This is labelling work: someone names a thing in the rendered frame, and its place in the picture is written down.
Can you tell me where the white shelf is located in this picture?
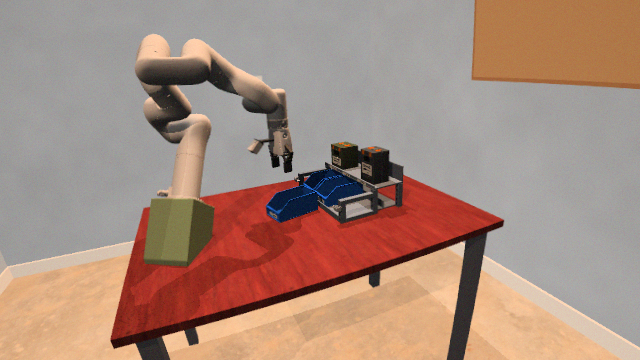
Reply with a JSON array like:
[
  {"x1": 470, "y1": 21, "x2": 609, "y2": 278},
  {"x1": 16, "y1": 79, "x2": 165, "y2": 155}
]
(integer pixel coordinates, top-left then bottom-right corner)
[{"x1": 294, "y1": 150, "x2": 403, "y2": 224}]

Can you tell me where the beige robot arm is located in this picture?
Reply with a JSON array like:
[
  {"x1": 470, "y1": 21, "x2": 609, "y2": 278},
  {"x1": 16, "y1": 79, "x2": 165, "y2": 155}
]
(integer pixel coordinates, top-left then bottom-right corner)
[{"x1": 135, "y1": 34, "x2": 288, "y2": 202}]

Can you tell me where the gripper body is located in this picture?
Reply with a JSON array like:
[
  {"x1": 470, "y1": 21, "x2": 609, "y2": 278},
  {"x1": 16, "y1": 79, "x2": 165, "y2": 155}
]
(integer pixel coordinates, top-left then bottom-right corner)
[{"x1": 268, "y1": 126, "x2": 293, "y2": 156}]

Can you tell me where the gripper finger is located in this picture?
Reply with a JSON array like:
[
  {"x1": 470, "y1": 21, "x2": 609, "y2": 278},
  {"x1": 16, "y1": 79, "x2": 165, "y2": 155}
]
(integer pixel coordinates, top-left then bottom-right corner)
[
  {"x1": 269, "y1": 149, "x2": 280, "y2": 168},
  {"x1": 282, "y1": 144, "x2": 294, "y2": 173}
]

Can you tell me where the blue bin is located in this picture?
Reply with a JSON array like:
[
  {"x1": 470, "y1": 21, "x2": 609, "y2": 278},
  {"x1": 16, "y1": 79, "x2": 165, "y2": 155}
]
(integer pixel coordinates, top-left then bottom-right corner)
[
  {"x1": 316, "y1": 176, "x2": 363, "y2": 207},
  {"x1": 304, "y1": 169, "x2": 345, "y2": 191},
  {"x1": 268, "y1": 185, "x2": 318, "y2": 223}
]

